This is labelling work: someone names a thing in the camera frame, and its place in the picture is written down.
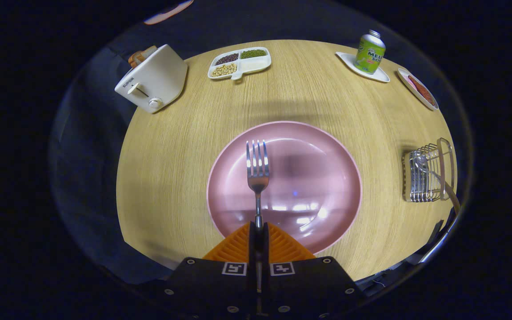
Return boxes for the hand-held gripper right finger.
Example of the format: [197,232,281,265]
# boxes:
[256,221,367,319]

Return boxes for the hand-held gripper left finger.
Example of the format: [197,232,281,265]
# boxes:
[163,221,257,319]

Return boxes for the metal fork wooden handle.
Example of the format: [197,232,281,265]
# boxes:
[245,140,270,292]

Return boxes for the metal spoon wooden handle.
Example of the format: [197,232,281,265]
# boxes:
[414,153,462,215]

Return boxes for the pink round plate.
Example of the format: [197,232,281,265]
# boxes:
[206,120,363,255]

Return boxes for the pile of soybeans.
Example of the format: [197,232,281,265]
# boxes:
[211,63,238,77]

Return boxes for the white divided dish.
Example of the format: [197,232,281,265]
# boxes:
[207,47,272,81]

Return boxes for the white toaster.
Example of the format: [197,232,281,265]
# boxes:
[114,44,188,114]

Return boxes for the white square coaster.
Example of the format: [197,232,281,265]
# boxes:
[335,52,391,83]

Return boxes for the green drink bottle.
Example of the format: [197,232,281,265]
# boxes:
[353,29,386,75]

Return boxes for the small white meat dish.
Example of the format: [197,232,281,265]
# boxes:
[397,68,439,111]

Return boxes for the toast slice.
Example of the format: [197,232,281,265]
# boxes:
[128,45,158,68]

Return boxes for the metal wire basket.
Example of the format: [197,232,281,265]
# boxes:
[402,138,457,203]

